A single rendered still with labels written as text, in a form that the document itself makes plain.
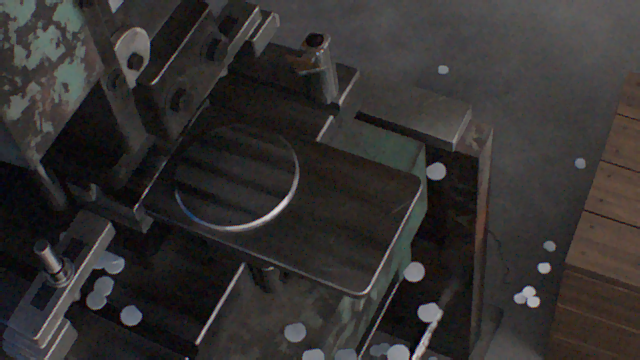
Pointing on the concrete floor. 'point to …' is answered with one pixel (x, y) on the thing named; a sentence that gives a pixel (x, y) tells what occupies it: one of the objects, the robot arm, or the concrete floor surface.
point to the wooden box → (605, 252)
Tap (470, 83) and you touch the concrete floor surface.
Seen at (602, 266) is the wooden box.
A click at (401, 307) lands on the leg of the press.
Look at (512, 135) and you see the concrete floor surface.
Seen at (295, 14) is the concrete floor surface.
